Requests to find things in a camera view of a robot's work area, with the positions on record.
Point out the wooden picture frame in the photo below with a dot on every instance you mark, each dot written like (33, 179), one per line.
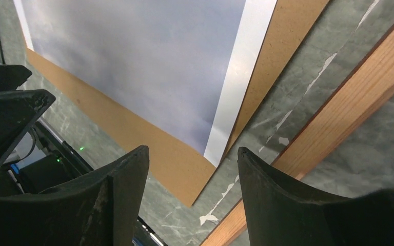
(347, 147)

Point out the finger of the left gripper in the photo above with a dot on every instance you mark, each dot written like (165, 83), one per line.
(13, 76)
(19, 110)

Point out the brown backing board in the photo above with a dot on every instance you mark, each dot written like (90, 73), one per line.
(177, 166)

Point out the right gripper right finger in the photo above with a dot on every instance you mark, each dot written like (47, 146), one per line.
(281, 210)

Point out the landscape photo print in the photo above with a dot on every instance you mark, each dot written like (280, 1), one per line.
(183, 66)

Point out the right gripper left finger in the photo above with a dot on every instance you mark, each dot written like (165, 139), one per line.
(98, 208)

